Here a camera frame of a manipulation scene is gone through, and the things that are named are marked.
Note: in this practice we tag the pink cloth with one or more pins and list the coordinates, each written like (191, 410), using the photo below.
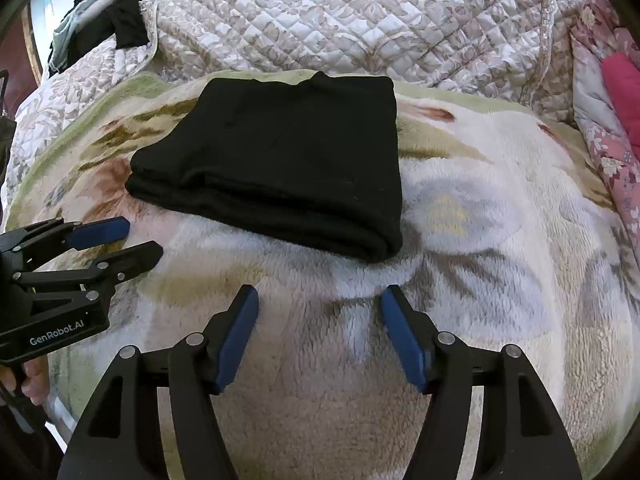
(625, 90)

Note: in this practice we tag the wooden bed frame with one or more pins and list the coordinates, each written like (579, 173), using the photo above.
(31, 45)

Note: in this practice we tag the floral fleece blanket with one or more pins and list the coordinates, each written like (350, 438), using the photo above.
(500, 260)

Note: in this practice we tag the quilted beige floral bedspread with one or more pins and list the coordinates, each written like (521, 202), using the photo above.
(350, 20)

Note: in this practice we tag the black pants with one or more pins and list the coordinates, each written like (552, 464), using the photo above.
(275, 160)

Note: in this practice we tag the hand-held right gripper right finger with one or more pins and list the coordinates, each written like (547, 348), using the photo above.
(405, 340)

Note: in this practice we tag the dark cloth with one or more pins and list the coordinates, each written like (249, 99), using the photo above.
(6, 160)

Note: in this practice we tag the person's left hand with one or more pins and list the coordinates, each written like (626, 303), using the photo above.
(36, 382)

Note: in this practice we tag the black garment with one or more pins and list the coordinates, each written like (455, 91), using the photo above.
(127, 20)

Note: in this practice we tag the pile of dark clothes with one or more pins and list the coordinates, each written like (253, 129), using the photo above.
(75, 35)

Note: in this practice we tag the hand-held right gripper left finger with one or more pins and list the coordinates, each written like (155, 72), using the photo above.
(235, 340)

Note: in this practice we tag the pink floral quilt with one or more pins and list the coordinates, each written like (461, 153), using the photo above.
(615, 160)

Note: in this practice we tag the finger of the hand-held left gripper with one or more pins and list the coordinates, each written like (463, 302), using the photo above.
(100, 231)
(132, 257)

